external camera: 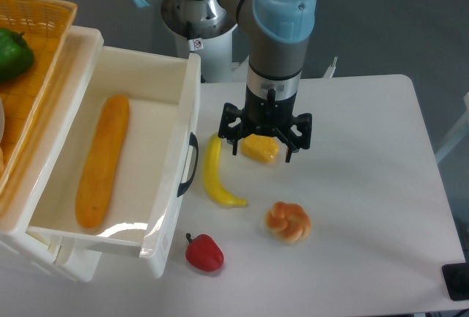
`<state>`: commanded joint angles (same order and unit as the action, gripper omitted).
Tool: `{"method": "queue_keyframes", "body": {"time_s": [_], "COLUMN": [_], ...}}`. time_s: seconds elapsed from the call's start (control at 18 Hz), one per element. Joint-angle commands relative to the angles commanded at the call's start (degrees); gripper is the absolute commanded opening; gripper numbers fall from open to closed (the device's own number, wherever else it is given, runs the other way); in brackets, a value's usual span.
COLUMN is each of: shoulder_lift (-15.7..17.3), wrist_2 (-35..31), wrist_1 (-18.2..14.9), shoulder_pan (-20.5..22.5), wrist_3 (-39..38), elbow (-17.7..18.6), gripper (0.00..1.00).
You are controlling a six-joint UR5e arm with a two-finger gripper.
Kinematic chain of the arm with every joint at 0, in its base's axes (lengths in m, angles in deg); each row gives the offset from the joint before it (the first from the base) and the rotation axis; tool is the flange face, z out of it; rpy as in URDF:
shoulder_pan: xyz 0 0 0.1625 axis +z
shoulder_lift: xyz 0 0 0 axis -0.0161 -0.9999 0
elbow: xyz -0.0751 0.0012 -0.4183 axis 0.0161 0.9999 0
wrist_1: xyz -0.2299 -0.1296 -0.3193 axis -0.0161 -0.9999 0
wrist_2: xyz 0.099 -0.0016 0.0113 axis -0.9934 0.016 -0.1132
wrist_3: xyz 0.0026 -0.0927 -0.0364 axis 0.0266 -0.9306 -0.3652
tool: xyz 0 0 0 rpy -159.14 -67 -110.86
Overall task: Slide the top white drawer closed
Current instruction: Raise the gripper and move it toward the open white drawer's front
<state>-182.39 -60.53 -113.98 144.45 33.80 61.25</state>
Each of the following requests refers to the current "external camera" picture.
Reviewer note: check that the black device at edge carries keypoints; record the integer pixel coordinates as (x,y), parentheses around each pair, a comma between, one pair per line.
(456,280)

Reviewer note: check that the yellow orange food piece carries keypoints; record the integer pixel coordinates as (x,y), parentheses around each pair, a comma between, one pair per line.
(260,148)

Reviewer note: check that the orange woven basket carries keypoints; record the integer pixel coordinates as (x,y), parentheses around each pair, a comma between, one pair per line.
(45,24)

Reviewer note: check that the black top drawer handle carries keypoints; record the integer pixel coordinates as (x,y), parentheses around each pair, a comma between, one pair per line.
(190,166)

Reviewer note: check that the white drawer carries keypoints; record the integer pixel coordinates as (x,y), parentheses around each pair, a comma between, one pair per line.
(164,95)

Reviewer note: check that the red bell pepper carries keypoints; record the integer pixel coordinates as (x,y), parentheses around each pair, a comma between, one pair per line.
(203,253)

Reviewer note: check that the white drawer cabinet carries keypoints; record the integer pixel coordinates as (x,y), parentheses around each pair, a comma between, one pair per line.
(22,247)

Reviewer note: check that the braided bread roll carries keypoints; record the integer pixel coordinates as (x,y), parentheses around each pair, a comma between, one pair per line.
(288,222)

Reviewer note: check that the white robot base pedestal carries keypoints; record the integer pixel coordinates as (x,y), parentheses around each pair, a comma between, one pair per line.
(215,54)

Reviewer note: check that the green bell pepper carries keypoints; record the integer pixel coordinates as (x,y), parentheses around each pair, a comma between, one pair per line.
(16,55)

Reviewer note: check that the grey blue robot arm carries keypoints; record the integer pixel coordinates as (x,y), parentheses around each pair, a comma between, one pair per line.
(278,32)

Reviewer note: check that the orange baguette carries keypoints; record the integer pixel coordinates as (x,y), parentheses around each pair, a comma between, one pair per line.
(97,178)

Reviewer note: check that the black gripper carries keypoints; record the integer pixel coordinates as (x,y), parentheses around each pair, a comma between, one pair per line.
(267,117)

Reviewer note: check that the yellow banana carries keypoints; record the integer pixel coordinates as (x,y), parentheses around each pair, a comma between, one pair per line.
(212,184)

